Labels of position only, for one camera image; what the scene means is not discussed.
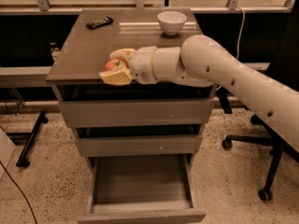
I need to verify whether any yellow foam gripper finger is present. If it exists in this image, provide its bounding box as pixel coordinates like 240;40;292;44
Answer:
109;49;135;66
100;67;134;86

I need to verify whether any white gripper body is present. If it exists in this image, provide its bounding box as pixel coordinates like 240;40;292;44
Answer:
129;46;158;85

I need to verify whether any red apple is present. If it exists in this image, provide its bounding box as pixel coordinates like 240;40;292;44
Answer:
105;59;122;71

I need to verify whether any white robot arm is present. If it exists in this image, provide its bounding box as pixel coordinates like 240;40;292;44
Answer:
99;35;299;150

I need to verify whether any grey top drawer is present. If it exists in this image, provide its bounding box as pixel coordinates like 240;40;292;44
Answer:
58;83;213;128

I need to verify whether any grey drawer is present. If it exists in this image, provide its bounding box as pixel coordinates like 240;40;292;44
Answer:
58;83;213;128
78;154;206;224
77;124;202;157

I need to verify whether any grey drawer cabinet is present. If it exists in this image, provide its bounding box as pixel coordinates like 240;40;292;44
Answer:
47;8;215;224

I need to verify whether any grey middle drawer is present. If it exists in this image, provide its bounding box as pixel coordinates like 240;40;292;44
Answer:
77;124;202;157

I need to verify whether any grey bottom drawer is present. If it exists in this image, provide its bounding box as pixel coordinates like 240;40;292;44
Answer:
78;154;206;224

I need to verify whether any black remote control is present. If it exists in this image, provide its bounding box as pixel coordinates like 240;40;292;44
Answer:
85;16;113;30

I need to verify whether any white ceramic bowl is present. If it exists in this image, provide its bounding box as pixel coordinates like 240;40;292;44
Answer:
157;11;187;35

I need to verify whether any metal window railing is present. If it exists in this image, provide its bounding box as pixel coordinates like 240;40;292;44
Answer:
0;0;299;16

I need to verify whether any black table leg with wheels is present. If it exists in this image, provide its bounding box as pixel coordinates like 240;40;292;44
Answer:
16;111;48;168

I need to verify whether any black office chair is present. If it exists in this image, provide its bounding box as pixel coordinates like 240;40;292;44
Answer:
221;0;299;202

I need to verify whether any white cable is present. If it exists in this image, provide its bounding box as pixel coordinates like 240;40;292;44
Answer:
214;7;246;91

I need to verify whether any black floor cable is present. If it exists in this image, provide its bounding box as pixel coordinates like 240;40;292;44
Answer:
0;161;38;224

